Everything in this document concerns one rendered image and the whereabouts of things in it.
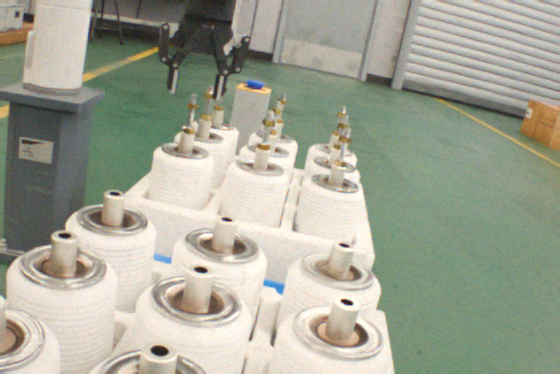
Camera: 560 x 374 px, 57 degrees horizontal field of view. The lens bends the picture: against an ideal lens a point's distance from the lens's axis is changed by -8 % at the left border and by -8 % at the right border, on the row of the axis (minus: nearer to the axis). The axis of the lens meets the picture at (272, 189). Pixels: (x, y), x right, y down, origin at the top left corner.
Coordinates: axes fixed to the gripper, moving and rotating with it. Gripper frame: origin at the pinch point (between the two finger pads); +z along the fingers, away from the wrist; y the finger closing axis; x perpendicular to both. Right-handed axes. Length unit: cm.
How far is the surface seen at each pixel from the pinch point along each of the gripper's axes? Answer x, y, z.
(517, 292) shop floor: 2, -81, 35
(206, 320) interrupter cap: 47.8, 7.2, 9.8
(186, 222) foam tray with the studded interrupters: 8.6, 0.1, 18.4
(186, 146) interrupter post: 1.3, 0.2, 9.0
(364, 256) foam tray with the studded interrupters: 19.6, -23.9, 17.6
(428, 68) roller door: -410, -332, 7
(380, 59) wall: -432, -285, 10
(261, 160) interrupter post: 6.2, -10.5, 8.6
